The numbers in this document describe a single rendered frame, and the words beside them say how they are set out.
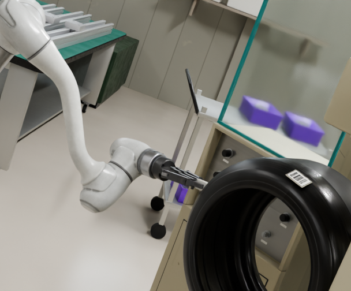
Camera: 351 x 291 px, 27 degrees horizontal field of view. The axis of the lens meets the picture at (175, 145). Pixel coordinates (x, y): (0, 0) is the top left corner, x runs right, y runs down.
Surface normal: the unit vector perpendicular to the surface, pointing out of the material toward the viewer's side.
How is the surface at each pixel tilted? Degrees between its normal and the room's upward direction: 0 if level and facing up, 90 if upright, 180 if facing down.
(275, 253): 90
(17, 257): 0
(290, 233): 90
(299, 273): 90
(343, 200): 27
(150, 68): 90
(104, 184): 65
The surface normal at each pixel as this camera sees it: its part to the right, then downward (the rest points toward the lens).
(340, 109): -0.67, -0.04
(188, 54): -0.11, 0.23
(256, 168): -0.40, -0.77
